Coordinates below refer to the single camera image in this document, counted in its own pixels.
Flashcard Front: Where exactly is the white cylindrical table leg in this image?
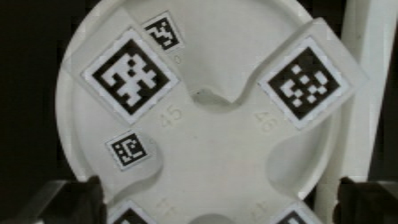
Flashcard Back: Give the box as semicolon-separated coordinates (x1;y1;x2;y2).
192;88;238;110

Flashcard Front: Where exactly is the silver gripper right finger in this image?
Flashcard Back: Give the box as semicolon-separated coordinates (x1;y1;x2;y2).
332;177;398;224

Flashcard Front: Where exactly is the white cross-shaped table base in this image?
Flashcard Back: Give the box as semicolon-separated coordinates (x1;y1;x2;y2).
60;6;371;224

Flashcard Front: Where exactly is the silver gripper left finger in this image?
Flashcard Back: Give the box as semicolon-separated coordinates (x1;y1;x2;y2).
10;176;106;224

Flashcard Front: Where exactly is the white round table top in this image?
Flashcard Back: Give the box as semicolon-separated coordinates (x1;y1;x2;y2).
53;0;345;208

